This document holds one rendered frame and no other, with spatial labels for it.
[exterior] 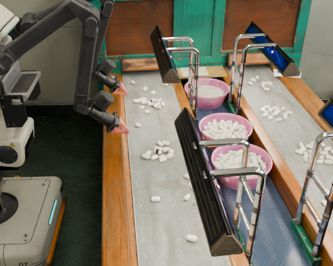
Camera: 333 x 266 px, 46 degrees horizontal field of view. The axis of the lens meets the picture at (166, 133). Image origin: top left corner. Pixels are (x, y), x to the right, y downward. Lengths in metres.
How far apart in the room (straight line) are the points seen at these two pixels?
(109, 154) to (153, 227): 0.47
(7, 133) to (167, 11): 1.19
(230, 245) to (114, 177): 0.80
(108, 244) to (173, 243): 0.22
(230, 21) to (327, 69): 1.41
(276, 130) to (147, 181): 0.75
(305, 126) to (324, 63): 1.64
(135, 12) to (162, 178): 1.16
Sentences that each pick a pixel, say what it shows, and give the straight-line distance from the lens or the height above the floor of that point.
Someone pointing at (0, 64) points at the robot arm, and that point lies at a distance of 1.59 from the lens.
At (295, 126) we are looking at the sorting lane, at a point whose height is 0.74.
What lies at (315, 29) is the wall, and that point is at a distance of 3.58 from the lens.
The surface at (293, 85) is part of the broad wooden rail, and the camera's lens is 2.52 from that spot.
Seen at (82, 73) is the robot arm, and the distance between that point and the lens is 1.59.
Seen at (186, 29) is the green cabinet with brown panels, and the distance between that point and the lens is 2.54.
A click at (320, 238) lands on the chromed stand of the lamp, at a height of 0.80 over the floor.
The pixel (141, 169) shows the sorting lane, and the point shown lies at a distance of 1.74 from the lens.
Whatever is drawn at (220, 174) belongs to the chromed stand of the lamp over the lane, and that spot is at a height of 1.11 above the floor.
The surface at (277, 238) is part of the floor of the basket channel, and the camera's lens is 1.59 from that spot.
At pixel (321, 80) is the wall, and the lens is 3.80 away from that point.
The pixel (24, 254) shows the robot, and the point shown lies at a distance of 2.15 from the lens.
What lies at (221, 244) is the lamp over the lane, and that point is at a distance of 0.98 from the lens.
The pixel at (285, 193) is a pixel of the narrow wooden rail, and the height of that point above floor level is 0.72.
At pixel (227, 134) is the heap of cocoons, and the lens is 1.98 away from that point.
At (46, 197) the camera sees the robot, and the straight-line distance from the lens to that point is 2.39.
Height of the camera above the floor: 1.81
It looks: 33 degrees down
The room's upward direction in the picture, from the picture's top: straight up
